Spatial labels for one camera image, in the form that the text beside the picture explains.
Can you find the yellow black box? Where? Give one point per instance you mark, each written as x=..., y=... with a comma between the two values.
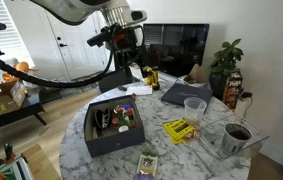
x=177, y=130

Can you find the snack packet with green top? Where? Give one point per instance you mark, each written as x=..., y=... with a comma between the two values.
x=147, y=163

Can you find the green plant in black pot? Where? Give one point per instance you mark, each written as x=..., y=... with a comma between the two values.
x=226, y=60

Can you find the purple packet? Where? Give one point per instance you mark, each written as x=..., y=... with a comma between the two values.
x=143, y=176

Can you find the white round cap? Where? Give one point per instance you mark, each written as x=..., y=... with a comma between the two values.
x=123, y=128

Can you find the clear plastic cup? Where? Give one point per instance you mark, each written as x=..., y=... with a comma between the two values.
x=194, y=110

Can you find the white window blinds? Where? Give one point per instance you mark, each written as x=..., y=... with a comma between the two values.
x=1, y=36

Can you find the red capped bottle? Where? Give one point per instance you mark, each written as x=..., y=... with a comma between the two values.
x=115, y=122

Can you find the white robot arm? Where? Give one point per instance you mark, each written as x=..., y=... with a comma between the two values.
x=77, y=8

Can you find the small black remote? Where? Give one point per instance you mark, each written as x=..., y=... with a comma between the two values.
x=122, y=88

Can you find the black low bench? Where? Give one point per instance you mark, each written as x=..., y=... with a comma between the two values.
x=11, y=115

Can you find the grey chair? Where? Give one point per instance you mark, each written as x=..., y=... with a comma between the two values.
x=114, y=81

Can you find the small orange packet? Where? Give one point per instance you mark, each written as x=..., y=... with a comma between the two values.
x=194, y=134

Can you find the brown paper bag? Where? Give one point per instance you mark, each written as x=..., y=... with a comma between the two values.
x=197, y=75

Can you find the grey cup with dark contents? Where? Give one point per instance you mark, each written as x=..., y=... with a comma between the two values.
x=235, y=140

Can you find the black tool with orange band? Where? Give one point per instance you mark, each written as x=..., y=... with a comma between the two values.
x=8, y=151

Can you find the orange plush toy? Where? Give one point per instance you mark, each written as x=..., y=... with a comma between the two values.
x=21, y=66

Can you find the white door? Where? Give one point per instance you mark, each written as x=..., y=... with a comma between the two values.
x=77, y=50

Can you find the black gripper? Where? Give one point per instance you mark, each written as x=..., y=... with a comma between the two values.
x=127, y=38

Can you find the white box with black plug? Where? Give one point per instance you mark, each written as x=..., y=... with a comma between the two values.
x=242, y=105

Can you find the yellow bottle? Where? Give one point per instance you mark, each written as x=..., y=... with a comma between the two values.
x=155, y=78
x=149, y=76

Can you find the green white box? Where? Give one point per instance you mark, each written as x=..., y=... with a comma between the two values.
x=14, y=170

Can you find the black flat screen monitor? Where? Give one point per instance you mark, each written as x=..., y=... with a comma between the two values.
x=181, y=46

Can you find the grey patterned rug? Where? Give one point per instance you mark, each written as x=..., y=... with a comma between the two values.
x=77, y=89

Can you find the black heart shaped case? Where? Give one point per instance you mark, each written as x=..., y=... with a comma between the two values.
x=102, y=117

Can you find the blue capped bottle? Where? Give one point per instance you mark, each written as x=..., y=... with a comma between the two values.
x=127, y=107

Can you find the open cardboard box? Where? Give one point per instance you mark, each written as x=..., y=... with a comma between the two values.
x=1, y=101

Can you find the clear plastic container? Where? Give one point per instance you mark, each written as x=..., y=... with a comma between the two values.
x=211, y=136

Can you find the white paper sheet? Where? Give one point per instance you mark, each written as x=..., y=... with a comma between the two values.
x=139, y=90

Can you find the navy open box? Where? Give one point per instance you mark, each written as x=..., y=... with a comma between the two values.
x=114, y=141

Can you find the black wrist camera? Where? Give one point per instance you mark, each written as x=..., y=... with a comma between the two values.
x=97, y=39

